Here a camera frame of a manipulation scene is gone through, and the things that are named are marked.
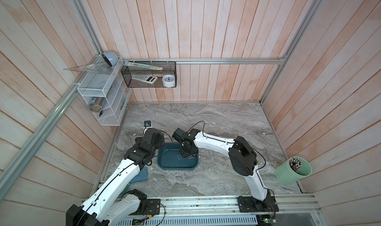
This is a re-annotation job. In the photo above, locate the teal plastic storage tray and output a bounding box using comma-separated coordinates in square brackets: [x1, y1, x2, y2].
[157, 143, 199, 170]

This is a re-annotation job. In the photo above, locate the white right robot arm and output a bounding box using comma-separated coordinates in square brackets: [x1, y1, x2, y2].
[172, 128, 279, 213]

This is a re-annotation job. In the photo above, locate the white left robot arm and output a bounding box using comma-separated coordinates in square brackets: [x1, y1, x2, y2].
[65, 127, 165, 226]

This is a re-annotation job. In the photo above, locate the white calculator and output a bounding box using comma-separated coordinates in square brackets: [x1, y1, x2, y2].
[131, 75, 158, 85]

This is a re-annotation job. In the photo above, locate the white tape roll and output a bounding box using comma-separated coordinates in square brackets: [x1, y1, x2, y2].
[162, 75, 176, 88]

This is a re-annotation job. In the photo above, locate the metal cylinder in shelf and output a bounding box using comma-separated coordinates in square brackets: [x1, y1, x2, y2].
[88, 97, 105, 113]

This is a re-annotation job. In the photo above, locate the clear straight ruler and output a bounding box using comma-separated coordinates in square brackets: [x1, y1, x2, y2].
[124, 61, 163, 71]

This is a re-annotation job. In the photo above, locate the clear triangle ruler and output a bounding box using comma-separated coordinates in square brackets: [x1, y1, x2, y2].
[64, 63, 112, 74]

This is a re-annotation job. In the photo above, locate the grey round desk clock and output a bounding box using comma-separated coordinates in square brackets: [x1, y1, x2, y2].
[102, 51, 119, 68]

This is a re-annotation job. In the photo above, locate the green pen holder cup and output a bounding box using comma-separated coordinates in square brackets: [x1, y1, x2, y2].
[274, 156, 312, 185]

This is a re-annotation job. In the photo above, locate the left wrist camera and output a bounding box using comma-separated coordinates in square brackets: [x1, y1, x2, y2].
[143, 120, 152, 128]

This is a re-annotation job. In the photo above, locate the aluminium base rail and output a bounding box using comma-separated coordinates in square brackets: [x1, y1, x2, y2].
[74, 194, 323, 226]

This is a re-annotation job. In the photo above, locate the black wire mesh basket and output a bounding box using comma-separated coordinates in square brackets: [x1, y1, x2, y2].
[121, 61, 177, 88]

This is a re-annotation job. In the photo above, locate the white wire mesh shelf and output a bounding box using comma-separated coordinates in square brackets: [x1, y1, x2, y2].
[77, 56, 131, 126]

